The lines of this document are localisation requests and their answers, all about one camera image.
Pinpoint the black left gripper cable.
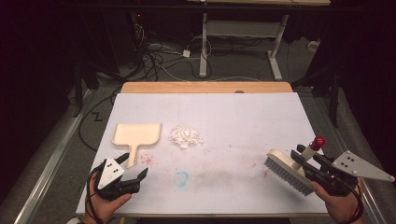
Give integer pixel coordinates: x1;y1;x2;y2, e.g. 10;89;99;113
84;167;106;224

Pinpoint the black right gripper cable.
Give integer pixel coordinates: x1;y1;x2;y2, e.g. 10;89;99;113
340;178;365;224

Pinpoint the white table cover sheet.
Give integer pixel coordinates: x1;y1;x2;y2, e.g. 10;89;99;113
76;92;332;217

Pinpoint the black metal stand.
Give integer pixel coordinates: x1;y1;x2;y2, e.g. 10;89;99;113
72;59;101;119
291;60;343;129

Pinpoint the thin white floor cable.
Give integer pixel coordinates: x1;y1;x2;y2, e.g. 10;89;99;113
155;63;263;84

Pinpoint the long black floor cable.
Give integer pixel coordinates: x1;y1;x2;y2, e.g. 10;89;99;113
77;88;123;153

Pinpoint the desk with white frame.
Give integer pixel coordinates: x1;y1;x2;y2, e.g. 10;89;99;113
186;0;332;81

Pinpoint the white power strip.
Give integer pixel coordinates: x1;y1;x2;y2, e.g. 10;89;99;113
307;39;321;53

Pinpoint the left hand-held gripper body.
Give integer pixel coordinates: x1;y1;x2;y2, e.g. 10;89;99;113
92;157;140;201

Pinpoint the person's left hand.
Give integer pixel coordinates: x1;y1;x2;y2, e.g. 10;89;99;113
82;172;134;224

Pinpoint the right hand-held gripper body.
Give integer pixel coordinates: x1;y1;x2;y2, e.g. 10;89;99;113
305;149;396;198

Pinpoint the white brush with red cap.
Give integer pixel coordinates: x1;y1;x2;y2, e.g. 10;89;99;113
263;135;327;197

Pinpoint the pile of white paper scraps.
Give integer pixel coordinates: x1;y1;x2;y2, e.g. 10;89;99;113
168;125;205;150

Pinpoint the bundle of black floor cables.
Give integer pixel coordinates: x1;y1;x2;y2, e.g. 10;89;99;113
132;12;214;82

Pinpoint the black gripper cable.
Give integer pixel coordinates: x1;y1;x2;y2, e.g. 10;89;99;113
84;167;106;224
340;178;365;224

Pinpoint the person's right hand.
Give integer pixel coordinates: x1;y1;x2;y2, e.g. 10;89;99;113
310;181;364;224

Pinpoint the cream plastic dustpan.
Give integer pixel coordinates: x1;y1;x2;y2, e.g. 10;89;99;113
111;122;163;169

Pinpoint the wooden table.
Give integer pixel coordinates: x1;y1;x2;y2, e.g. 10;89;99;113
120;81;294;94

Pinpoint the metal floor rail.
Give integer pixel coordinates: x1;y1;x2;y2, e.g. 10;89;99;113
13;88;95;224
323;124;388;224

